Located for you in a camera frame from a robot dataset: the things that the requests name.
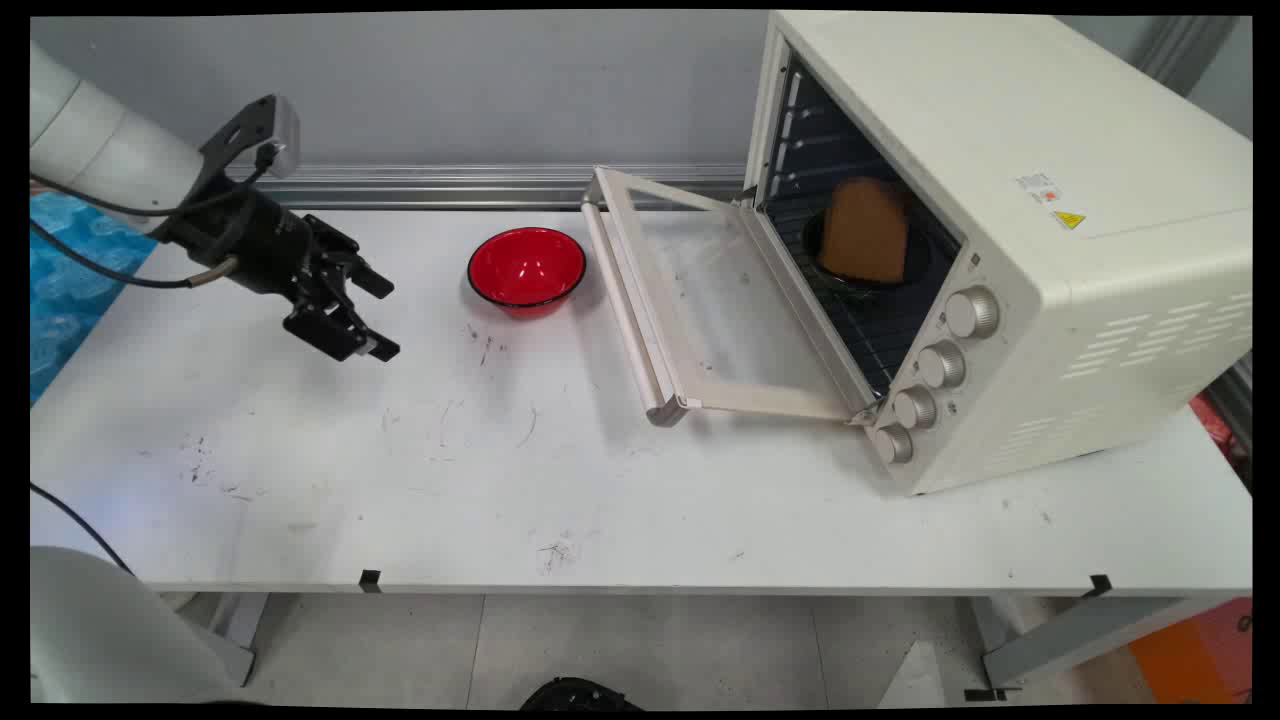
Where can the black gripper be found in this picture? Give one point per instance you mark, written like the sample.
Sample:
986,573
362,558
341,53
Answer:
255,240

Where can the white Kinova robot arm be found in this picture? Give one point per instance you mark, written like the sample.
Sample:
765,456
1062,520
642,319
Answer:
95,140

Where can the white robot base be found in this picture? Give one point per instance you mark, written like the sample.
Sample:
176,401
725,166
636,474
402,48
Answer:
100,640

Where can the red bowl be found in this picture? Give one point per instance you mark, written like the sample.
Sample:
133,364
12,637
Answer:
526,268

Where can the blue patterned cloth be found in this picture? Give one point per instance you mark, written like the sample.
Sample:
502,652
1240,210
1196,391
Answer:
70,280

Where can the grey table leg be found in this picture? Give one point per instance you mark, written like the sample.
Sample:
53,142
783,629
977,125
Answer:
1080,640
235,630

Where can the black round floor object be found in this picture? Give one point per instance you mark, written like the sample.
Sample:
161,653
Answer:
575,695

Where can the brown bread slice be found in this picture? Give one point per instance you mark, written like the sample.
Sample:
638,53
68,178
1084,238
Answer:
866,230

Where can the silver oven knob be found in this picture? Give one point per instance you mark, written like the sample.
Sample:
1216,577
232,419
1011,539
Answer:
972,313
915,408
941,365
893,445

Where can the black round pan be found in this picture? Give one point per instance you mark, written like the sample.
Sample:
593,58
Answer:
922,255

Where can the cream toaster oven body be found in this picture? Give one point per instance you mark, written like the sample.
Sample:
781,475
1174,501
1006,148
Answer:
1000,130

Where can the red patterned object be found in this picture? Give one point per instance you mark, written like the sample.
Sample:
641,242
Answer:
1218,425

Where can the orange box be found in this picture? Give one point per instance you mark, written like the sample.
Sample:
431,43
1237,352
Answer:
1195,655

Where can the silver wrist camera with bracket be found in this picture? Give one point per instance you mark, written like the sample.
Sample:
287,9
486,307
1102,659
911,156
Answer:
285,135

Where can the grey vertical aluminium post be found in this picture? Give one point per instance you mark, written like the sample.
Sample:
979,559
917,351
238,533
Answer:
1180,50

